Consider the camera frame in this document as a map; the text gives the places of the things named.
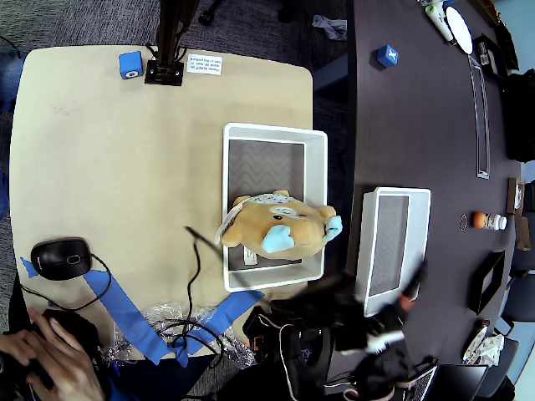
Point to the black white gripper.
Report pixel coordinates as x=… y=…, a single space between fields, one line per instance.
x=407 y=289

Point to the tan plush toy blue ears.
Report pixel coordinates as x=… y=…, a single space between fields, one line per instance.
x=259 y=225

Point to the black leader arm controller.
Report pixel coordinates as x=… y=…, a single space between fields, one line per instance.
x=79 y=330

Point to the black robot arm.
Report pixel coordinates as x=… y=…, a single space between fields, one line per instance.
x=313 y=334

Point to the small white plastic bin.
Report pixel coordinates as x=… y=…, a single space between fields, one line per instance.
x=418 y=200

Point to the large white plastic bin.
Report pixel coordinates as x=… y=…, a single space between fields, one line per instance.
x=263 y=167

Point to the person's hand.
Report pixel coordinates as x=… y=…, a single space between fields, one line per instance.
x=67 y=363

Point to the small orange ball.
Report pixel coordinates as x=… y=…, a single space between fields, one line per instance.
x=479 y=219

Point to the crumpled white paper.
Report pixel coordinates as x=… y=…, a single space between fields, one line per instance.
x=493 y=346

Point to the white pill bottle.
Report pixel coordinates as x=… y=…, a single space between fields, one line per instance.
x=496 y=221

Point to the dark laptop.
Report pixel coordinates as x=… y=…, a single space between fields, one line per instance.
x=460 y=380

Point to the blue office chair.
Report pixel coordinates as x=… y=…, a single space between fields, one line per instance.
x=520 y=301
x=524 y=261

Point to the brown cardboard piece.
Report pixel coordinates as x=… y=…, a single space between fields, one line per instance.
x=522 y=234

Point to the small brown box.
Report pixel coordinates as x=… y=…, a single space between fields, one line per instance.
x=513 y=196

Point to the wide blue tape strip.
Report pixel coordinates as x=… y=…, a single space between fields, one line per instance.
x=225 y=311

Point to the blue cube white X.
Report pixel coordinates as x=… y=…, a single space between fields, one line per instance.
x=386 y=56

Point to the black open tray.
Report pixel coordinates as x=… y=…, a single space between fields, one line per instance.
x=489 y=54

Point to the black flat case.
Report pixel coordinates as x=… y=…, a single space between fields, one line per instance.
x=507 y=46

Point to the white round plate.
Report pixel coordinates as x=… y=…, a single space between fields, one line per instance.
x=459 y=27

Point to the white bottle green cap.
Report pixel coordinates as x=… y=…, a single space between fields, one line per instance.
x=439 y=18

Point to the grey crumpled cloth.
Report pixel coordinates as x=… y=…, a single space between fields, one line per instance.
x=332 y=26

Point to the long blue tape strip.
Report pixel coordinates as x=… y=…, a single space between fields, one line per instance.
x=125 y=313

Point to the navy blue clothing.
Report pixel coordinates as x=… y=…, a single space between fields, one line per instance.
x=138 y=380

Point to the black chair caster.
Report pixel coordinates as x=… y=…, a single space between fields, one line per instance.
x=205 y=16
x=285 y=14

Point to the white printed paper label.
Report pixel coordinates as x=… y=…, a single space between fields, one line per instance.
x=204 y=64

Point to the black computer mouse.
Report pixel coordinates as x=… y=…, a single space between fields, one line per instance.
x=58 y=259

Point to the blue cube white O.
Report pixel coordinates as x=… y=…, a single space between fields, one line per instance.
x=130 y=64

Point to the small blue tape piece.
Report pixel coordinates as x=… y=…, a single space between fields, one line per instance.
x=29 y=267

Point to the blue fabric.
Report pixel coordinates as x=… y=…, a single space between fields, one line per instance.
x=8 y=79

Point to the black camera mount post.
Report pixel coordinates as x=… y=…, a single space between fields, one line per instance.
x=167 y=42

